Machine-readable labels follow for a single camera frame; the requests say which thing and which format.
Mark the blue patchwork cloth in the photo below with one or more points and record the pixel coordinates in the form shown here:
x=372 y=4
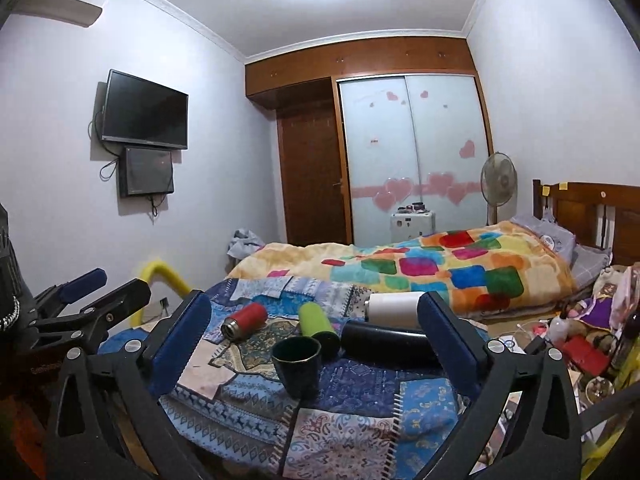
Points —
x=350 y=410

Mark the brown wooden door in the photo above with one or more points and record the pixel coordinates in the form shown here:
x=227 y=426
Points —
x=312 y=175

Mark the colourful checked blanket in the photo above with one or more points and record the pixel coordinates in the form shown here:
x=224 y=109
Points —
x=425 y=265

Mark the red insulated cup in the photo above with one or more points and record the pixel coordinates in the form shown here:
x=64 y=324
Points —
x=246 y=321

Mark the green insulated cup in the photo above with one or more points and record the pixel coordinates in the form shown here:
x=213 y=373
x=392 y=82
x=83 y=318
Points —
x=317 y=327

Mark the red box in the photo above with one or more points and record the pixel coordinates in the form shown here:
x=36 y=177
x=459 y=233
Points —
x=582 y=355

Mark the dark green cup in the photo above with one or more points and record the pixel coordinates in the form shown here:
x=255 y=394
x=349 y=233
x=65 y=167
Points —
x=297 y=367

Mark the white small appliance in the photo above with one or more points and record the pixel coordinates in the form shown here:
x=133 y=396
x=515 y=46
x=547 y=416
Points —
x=411 y=230

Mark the brown plush toy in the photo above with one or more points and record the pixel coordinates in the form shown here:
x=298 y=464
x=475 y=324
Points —
x=582 y=327

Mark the wooden bed headboard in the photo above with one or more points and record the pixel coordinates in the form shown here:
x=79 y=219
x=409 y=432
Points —
x=585 y=207

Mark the yellow foam tube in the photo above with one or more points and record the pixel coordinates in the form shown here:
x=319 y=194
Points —
x=150 y=272

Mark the dark bottle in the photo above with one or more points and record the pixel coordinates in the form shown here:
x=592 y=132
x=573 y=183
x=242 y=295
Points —
x=627 y=345

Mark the wooden wardrobe with frosted doors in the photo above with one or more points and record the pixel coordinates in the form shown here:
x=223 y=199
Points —
x=410 y=135

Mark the black wall television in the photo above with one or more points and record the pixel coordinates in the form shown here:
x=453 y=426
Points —
x=145 y=110

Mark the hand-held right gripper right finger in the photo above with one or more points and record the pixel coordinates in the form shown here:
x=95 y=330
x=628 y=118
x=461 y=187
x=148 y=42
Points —
x=446 y=332

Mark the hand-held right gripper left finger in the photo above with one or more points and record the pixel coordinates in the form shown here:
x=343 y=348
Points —
x=180 y=342

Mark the black insulated cup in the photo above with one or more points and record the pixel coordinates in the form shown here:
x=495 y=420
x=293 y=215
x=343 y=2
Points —
x=385 y=342

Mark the white air conditioner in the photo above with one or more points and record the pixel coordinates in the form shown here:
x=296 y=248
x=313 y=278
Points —
x=55 y=7

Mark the grey pillow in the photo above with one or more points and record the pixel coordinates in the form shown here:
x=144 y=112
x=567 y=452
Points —
x=555 y=240

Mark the clear glass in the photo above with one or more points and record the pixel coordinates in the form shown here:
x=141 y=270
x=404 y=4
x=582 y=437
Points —
x=599 y=390

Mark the white insulated cup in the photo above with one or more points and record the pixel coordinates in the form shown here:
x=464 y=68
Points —
x=395 y=309

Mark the standing fan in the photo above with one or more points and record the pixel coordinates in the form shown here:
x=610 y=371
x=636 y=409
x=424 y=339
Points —
x=498 y=177

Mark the grey clothes pile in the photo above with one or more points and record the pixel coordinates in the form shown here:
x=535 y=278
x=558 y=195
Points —
x=245 y=245

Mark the pink bag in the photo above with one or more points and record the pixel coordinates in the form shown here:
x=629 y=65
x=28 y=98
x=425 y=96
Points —
x=629 y=290

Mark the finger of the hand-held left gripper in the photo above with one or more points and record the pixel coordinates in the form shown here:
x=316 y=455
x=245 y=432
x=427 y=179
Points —
x=82 y=284
x=117 y=305

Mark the small black wall monitor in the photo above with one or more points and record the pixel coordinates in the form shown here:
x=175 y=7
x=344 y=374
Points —
x=147 y=172

